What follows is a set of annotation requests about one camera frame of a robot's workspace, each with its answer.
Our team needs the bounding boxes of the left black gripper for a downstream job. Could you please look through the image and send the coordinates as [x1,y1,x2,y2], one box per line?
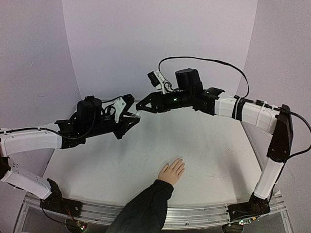
[85,113,140,140]

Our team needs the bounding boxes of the clear nail polish bottle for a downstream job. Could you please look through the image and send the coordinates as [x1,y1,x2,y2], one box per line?
[131,114,141,119]

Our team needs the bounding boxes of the black sleeved forearm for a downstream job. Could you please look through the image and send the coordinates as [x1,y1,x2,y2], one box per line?
[106,180,173,233]

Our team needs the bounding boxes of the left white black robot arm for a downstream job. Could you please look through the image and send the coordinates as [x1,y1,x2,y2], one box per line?
[0,94,140,217]

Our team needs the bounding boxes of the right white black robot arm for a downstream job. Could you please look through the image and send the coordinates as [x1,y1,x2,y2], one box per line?
[136,68,294,222]

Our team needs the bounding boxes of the person's bare hand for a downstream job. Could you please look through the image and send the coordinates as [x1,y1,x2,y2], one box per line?
[157,158,185,186]

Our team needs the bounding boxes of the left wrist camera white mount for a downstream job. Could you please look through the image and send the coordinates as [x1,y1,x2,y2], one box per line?
[112,94,135,123]

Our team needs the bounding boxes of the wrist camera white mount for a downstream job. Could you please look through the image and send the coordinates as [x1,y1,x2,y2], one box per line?
[147,70,173,94]
[112,94,135,123]

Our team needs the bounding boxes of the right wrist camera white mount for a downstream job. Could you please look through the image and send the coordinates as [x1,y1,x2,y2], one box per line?
[147,70,173,94]

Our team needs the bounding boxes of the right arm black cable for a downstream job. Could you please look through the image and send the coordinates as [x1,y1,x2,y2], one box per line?
[157,56,250,99]

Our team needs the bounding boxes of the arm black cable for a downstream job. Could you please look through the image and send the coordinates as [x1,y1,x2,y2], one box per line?
[157,56,250,99]
[0,127,93,138]

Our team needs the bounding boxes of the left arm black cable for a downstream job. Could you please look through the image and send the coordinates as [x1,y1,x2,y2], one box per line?
[0,127,93,138]

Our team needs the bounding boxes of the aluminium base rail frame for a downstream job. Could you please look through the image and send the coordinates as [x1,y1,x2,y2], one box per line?
[20,180,284,233]

